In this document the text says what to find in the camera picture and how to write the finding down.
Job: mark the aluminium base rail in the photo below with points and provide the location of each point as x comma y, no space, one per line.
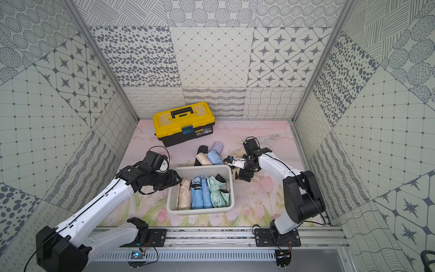
215,244

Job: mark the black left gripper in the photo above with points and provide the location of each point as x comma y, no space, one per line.
165,178

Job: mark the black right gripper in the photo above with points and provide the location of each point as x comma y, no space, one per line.
243,172

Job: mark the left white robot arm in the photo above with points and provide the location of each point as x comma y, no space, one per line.
69,247

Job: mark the white plastic storage box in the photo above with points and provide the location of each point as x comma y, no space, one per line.
192,172

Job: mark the black umbrella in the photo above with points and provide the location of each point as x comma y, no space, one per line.
201,149

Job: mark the small pale blue umbrella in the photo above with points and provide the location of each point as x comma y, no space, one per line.
214,158

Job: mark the small beige umbrella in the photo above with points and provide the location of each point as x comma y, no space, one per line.
203,159

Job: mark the lavender folded umbrella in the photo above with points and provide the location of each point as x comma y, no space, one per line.
217,147

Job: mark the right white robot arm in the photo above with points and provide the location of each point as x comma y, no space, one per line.
302,196

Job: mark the yellow black toolbox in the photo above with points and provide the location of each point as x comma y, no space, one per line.
182,124

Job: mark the light blue slim umbrella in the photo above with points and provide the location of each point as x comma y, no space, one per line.
196,193

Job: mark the mint green umbrella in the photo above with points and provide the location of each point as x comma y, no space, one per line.
219,193

